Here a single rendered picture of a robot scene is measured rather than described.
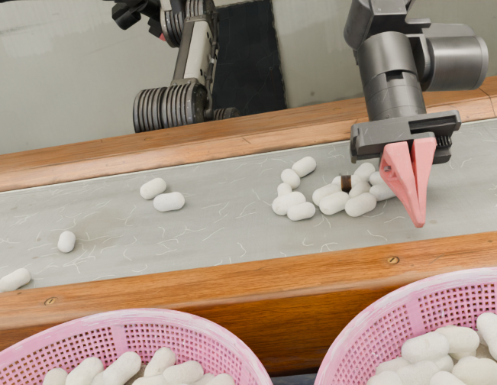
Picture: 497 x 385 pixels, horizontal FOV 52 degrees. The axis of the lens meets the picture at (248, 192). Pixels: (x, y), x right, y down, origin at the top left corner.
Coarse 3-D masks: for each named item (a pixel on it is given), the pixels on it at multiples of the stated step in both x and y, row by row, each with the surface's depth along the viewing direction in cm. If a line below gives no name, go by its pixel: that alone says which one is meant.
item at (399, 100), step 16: (384, 80) 51; (400, 80) 50; (416, 80) 51; (368, 96) 52; (384, 96) 50; (400, 96) 50; (416, 96) 50; (368, 112) 52; (384, 112) 50; (400, 112) 49; (416, 112) 49; (448, 112) 48; (352, 128) 49; (416, 128) 48; (432, 128) 48; (448, 128) 49; (352, 144) 52; (352, 160) 54
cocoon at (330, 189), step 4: (328, 184) 57; (332, 184) 57; (336, 184) 57; (320, 188) 57; (324, 188) 56; (328, 188) 56; (332, 188) 56; (336, 188) 56; (340, 188) 57; (316, 192) 56; (320, 192) 56; (324, 192) 56; (328, 192) 56; (332, 192) 56; (312, 196) 57; (316, 196) 56; (320, 196) 56; (324, 196) 56; (316, 200) 56; (320, 200) 56; (316, 204) 57
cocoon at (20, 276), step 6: (18, 270) 53; (24, 270) 53; (6, 276) 52; (12, 276) 52; (18, 276) 52; (24, 276) 53; (30, 276) 53; (0, 282) 52; (6, 282) 52; (12, 282) 52; (18, 282) 52; (24, 282) 53; (0, 288) 52; (6, 288) 52; (12, 288) 52
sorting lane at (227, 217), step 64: (0, 192) 78; (64, 192) 74; (128, 192) 70; (192, 192) 66; (256, 192) 63; (448, 192) 55; (0, 256) 60; (64, 256) 58; (128, 256) 55; (192, 256) 53; (256, 256) 51
